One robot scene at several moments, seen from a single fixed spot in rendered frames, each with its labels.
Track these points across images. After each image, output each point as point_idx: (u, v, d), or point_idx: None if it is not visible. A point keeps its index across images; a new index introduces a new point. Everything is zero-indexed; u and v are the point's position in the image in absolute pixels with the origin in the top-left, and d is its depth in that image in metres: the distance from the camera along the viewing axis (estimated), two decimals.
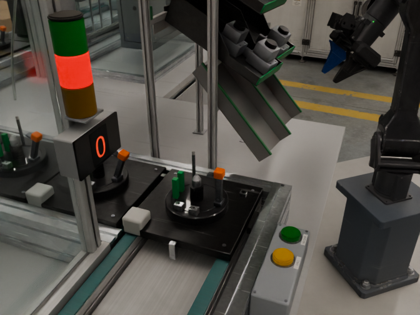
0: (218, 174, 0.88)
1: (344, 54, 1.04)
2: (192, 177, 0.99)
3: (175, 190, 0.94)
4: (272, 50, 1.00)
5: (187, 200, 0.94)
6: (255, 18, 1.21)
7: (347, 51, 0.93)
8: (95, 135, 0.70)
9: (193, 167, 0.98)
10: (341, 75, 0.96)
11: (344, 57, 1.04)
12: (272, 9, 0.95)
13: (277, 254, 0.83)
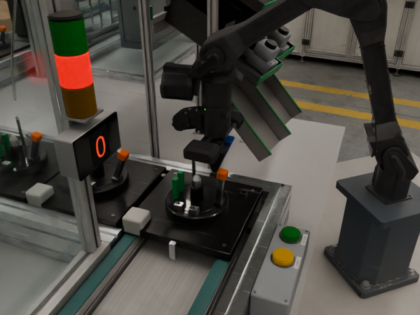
0: (221, 174, 0.88)
1: (224, 144, 0.86)
2: (192, 177, 0.99)
3: (175, 190, 0.94)
4: (272, 51, 1.00)
5: (187, 200, 0.94)
6: None
7: None
8: (95, 135, 0.70)
9: (193, 167, 0.98)
10: (212, 164, 0.88)
11: (225, 147, 0.86)
12: None
13: (277, 254, 0.83)
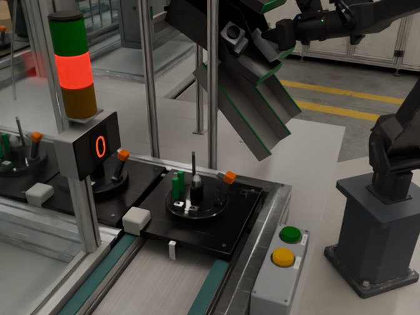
0: (229, 178, 0.88)
1: (297, 34, 1.00)
2: (192, 177, 0.99)
3: (175, 190, 0.94)
4: None
5: (187, 200, 0.94)
6: (255, 18, 1.21)
7: (283, 19, 0.93)
8: (95, 135, 0.70)
9: (193, 167, 0.98)
10: (267, 34, 0.97)
11: None
12: (272, 9, 0.95)
13: (277, 254, 0.83)
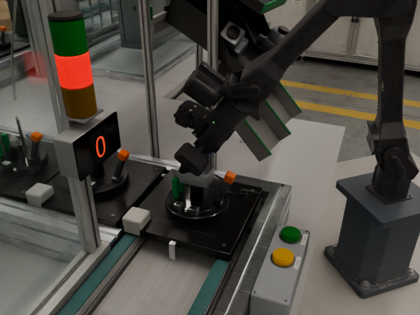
0: (229, 178, 0.88)
1: None
2: None
3: (175, 190, 0.94)
4: None
5: (187, 200, 0.94)
6: (255, 18, 1.21)
7: None
8: (95, 135, 0.70)
9: None
10: (183, 167, 0.88)
11: (211, 149, 0.91)
12: (272, 9, 0.95)
13: (277, 254, 0.83)
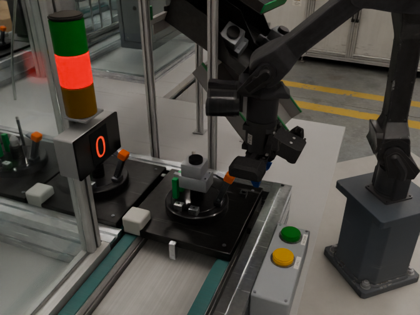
0: (229, 178, 0.88)
1: None
2: None
3: (175, 190, 0.94)
4: (200, 166, 0.89)
5: (187, 200, 0.94)
6: (255, 18, 1.21)
7: (275, 157, 0.84)
8: (95, 135, 0.70)
9: None
10: None
11: None
12: (272, 9, 0.95)
13: (277, 254, 0.83)
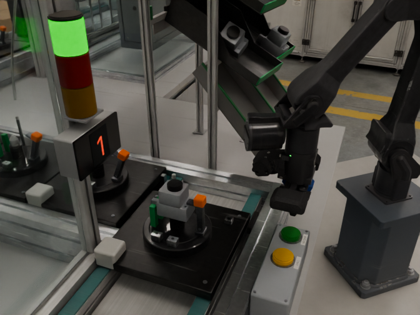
0: (198, 201, 0.80)
1: None
2: None
3: (153, 218, 0.86)
4: (179, 194, 0.80)
5: (167, 229, 0.86)
6: (255, 18, 1.21)
7: None
8: (95, 135, 0.70)
9: None
10: None
11: (306, 191, 0.83)
12: (272, 9, 0.95)
13: (277, 254, 0.83)
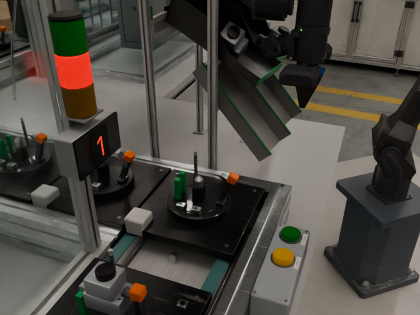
0: (134, 295, 0.61)
1: None
2: None
3: (81, 309, 0.67)
4: (109, 284, 0.61)
5: None
6: None
7: None
8: (95, 135, 0.70)
9: None
10: (302, 98, 0.79)
11: None
12: None
13: (277, 254, 0.83)
